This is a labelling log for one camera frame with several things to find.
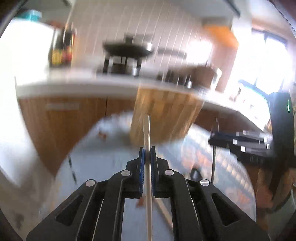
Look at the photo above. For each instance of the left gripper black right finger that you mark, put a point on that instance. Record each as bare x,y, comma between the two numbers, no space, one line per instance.
167,183

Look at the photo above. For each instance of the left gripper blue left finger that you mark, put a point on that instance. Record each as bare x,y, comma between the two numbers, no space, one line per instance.
128,183

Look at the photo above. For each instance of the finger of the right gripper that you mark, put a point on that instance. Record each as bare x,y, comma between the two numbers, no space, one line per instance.
224,140

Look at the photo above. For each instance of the wooden chopstick pair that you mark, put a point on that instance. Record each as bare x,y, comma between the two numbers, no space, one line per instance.
164,211

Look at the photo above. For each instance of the black plastic spoon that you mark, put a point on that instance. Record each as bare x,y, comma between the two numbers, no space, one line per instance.
195,173

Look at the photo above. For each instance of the white kitchen counter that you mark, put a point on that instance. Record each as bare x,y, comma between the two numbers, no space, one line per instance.
85,82

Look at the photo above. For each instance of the patterned blue table cloth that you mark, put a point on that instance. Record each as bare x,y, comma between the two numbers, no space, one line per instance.
210,192

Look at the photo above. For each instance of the tan plastic utensil basket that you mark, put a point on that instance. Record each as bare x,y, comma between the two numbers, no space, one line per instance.
171,115

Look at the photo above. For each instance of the black gas stove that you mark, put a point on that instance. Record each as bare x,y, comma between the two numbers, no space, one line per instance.
181,75

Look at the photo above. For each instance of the black wok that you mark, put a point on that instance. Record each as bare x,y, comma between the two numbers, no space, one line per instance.
132,46

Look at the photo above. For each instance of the dark soy sauce bottle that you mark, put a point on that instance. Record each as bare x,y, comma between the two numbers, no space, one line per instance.
56,54

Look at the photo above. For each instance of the red label sauce bottle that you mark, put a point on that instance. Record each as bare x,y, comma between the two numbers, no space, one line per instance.
68,40

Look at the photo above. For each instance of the teal plastic crate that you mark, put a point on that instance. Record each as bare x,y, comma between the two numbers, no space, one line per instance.
29,14

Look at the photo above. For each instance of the orange object on wall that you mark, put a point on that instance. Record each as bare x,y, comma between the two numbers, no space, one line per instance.
222,34

